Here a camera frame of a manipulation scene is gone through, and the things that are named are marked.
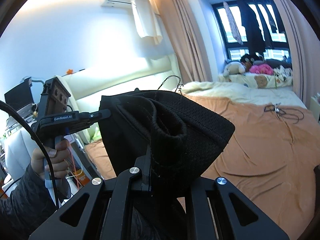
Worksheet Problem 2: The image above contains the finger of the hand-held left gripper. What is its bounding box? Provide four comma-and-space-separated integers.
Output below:
79, 108, 112, 120
66, 119, 100, 135

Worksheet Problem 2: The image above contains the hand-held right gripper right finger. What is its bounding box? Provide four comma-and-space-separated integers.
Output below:
185, 176, 290, 240

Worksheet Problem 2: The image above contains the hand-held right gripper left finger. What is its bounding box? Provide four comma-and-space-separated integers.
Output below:
29, 142, 153, 240

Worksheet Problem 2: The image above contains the black t-shirt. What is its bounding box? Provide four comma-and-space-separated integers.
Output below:
99, 76, 236, 200

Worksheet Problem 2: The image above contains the person's left forearm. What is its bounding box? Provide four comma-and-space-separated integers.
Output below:
0, 164, 72, 240

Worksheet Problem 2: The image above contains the person's left hand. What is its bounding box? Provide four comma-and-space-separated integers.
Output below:
30, 139, 71, 180

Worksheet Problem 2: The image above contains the green pillow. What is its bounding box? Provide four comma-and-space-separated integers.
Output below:
89, 127, 103, 143

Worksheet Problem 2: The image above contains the cream padded headboard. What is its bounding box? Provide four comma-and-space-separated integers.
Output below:
56, 54, 180, 145

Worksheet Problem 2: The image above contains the open laptop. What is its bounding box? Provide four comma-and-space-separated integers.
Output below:
4, 82, 34, 113

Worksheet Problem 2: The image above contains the white side table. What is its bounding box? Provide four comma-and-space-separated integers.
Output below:
4, 129, 35, 180

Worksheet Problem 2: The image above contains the orange paper bag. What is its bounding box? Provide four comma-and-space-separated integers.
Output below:
75, 174, 88, 188

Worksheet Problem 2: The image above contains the orange blanket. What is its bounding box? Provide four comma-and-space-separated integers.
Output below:
85, 94, 320, 240

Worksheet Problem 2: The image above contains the white hanging cloth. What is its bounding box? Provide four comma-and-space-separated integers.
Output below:
127, 0, 163, 45

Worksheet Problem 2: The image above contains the pink curtain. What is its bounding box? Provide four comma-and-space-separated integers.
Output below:
152, 0, 223, 85
262, 0, 320, 103

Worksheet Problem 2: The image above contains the cream duvet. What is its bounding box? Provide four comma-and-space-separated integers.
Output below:
181, 81, 308, 109

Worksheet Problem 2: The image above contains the cream plush toy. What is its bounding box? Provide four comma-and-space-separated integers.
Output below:
222, 60, 247, 77

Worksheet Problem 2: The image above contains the bear print cushion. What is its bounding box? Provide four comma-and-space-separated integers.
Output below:
218, 67, 293, 88

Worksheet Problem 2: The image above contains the pink fluffy cloth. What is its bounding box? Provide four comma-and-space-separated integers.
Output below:
250, 64, 274, 75

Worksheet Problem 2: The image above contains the white nightstand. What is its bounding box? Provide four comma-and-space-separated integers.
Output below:
310, 96, 320, 123

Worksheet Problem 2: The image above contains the dark plush toy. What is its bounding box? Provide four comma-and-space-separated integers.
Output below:
240, 54, 265, 65

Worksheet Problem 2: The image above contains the black framed window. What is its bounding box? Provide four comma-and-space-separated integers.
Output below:
211, 0, 292, 63

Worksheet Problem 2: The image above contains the black and white patterned cloth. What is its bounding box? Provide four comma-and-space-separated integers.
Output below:
274, 65, 293, 77

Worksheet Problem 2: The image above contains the floral hanging garment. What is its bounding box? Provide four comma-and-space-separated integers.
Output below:
222, 0, 244, 46

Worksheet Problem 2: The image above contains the dark hanging garment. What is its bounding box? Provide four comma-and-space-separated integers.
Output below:
256, 1, 272, 49
265, 2, 278, 33

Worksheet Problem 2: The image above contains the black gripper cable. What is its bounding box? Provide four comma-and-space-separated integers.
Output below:
0, 101, 60, 209

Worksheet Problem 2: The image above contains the black cord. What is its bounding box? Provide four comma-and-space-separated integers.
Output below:
264, 102, 305, 124

